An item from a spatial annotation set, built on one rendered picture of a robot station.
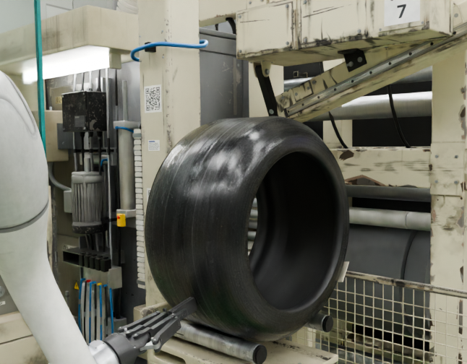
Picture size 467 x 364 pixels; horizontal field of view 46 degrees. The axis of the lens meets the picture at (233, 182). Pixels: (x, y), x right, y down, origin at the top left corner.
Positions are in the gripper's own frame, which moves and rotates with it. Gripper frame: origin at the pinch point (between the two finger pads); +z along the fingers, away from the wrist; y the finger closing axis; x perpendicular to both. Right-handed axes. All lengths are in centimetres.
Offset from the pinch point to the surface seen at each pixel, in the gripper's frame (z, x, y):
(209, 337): 8.8, 13.0, 3.9
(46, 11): 576, -185, 977
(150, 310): 7.3, 8.9, 23.5
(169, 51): 35, -55, 25
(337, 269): 43.8, 8.5, -11.8
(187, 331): 8.6, 13.1, 11.5
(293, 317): 22.7, 11.4, -11.7
